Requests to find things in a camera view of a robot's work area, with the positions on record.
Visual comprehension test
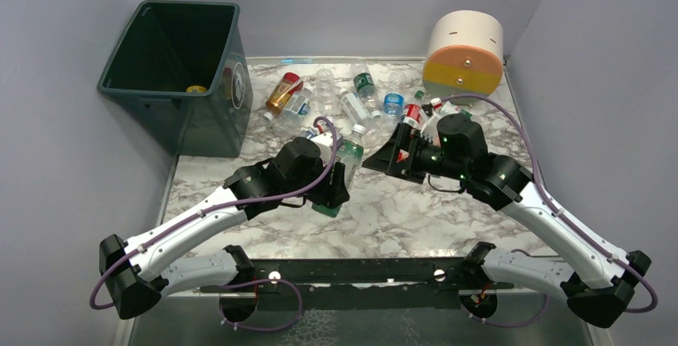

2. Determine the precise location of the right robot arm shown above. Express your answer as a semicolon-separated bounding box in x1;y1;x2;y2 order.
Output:
363;113;651;328

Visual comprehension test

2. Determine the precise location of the white cylinder with coloured face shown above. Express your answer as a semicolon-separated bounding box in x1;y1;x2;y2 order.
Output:
421;10;504;98

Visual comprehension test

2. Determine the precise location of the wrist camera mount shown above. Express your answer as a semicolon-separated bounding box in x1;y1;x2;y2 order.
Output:
421;97;443;145
310;132;335;162

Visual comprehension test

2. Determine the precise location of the clear bottle blue label slim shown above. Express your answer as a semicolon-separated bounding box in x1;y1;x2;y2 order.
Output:
297;127;320;140

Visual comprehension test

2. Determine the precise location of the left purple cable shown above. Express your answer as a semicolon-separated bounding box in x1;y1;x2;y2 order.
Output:
89;116;340;332

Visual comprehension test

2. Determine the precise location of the clear bottle red cap right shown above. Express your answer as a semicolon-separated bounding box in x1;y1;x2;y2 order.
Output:
400;101;421;129

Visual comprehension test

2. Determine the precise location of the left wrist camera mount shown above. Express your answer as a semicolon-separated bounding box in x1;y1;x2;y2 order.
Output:
310;132;335;162

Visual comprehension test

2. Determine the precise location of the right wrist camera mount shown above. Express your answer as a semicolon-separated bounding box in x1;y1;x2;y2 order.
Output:
421;97;443;145

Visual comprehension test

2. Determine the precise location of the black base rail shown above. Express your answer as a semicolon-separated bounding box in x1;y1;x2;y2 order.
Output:
199;257;511;311

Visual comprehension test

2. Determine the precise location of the amber bottle red label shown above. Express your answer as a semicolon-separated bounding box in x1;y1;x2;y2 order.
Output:
264;72;303;121

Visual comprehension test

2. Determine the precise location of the green tea bottle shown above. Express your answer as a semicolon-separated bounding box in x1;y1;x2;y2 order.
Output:
311;125;365;217

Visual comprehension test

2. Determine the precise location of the aluminium frame rail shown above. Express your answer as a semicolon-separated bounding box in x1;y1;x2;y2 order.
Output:
143;253;587;300

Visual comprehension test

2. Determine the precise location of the clear bottle grey blue label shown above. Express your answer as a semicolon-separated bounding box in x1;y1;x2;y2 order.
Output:
272;87;313;139

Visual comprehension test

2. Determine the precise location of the yellow juice bottle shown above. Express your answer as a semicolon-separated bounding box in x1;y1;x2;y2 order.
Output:
185;85;207;93

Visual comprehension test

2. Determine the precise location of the clear unlabelled bottle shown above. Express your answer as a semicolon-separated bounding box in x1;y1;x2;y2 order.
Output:
315;69;339;121

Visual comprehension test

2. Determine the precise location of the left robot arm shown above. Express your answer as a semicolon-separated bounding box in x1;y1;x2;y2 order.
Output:
90;132;349;320

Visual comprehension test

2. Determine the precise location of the dark green plastic bin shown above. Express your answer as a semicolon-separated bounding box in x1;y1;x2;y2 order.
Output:
98;0;253;158

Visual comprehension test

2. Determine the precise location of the clear bottle green white label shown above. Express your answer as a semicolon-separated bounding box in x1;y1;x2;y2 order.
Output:
414;89;472;121

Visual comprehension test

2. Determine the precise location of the clear bottle blue wrap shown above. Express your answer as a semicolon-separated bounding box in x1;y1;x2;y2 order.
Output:
383;71;406;121

